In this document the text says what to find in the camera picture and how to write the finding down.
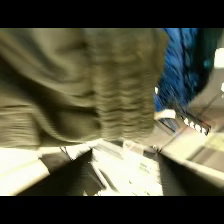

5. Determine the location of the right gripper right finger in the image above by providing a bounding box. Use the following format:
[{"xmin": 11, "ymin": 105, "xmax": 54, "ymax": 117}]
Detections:
[{"xmin": 157, "ymin": 152, "xmax": 224, "ymax": 197}]

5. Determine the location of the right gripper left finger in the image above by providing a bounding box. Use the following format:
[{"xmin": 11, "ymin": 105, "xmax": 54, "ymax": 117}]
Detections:
[{"xmin": 19, "ymin": 149, "xmax": 95, "ymax": 197}]

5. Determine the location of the olive green long-sleeved shirt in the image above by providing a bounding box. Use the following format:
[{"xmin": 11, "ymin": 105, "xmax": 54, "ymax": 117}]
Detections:
[{"xmin": 0, "ymin": 28, "xmax": 170, "ymax": 150}]

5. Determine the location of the blue garment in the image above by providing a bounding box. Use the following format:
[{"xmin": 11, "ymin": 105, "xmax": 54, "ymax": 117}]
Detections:
[{"xmin": 153, "ymin": 28, "xmax": 203, "ymax": 133}]

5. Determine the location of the dark green garment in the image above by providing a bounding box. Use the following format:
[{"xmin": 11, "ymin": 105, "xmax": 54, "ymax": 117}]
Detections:
[{"xmin": 191, "ymin": 28, "xmax": 224, "ymax": 98}]

